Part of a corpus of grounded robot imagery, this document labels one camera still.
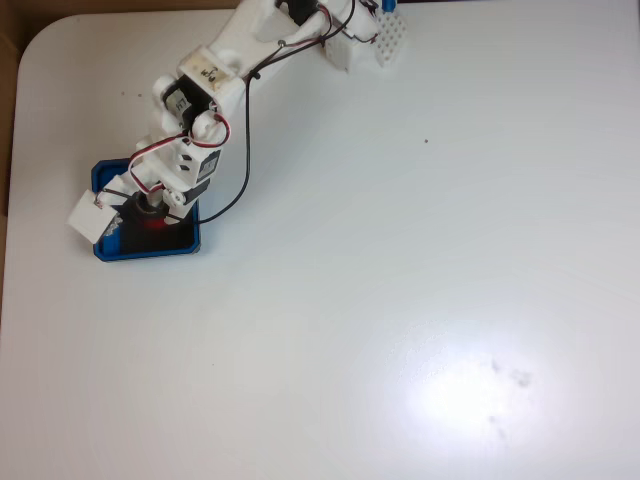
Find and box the red tape roll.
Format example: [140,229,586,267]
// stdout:
[130,197,169,233]

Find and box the blue square box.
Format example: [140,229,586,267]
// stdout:
[90,157,204,263]

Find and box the white square camera box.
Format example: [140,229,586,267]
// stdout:
[67,189,122,247]

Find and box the red and white servo wire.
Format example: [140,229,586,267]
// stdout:
[126,112,234,195]

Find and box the white perforated base plate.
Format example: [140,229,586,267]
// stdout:
[373,9,412,72]

